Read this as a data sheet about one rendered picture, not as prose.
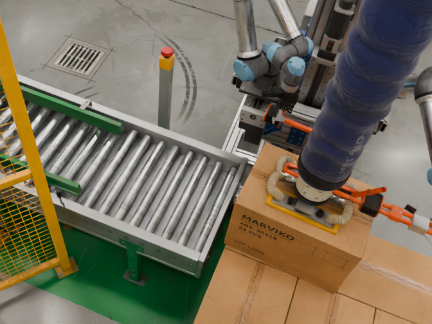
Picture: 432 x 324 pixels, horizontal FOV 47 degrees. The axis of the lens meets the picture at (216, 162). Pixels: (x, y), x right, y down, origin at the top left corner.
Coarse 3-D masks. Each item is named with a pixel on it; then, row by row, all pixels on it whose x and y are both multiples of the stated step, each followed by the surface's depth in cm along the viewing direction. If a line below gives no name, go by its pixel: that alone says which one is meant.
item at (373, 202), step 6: (366, 198) 212; (372, 198) 213; (378, 198) 213; (360, 204) 212; (366, 204) 210; (372, 204) 211; (378, 204) 211; (360, 210) 212; (366, 210) 212; (372, 210) 209; (378, 210) 208; (372, 216) 212
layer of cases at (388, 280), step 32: (224, 256) 248; (384, 256) 259; (416, 256) 261; (224, 288) 238; (256, 288) 240; (288, 288) 242; (320, 288) 244; (352, 288) 246; (384, 288) 248; (416, 288) 250; (224, 320) 229; (256, 320) 231; (288, 320) 233; (320, 320) 234; (352, 320) 236; (384, 320) 238; (416, 320) 240
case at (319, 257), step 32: (256, 160) 236; (256, 192) 225; (288, 192) 227; (256, 224) 226; (288, 224) 217; (352, 224) 221; (256, 256) 248; (288, 256) 236; (320, 256) 224; (352, 256) 213
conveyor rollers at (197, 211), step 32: (0, 96) 293; (0, 128) 282; (32, 128) 282; (64, 128) 285; (64, 160) 273; (96, 160) 274; (96, 192) 262; (128, 192) 265; (192, 192) 270; (224, 192) 271; (192, 224) 257
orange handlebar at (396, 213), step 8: (288, 120) 235; (304, 128) 234; (288, 168) 218; (296, 168) 219; (296, 176) 217; (336, 192) 214; (352, 192) 215; (352, 200) 213; (360, 200) 212; (392, 208) 211; (400, 208) 212; (392, 216) 209; (400, 216) 209; (408, 216) 211; (408, 224) 209
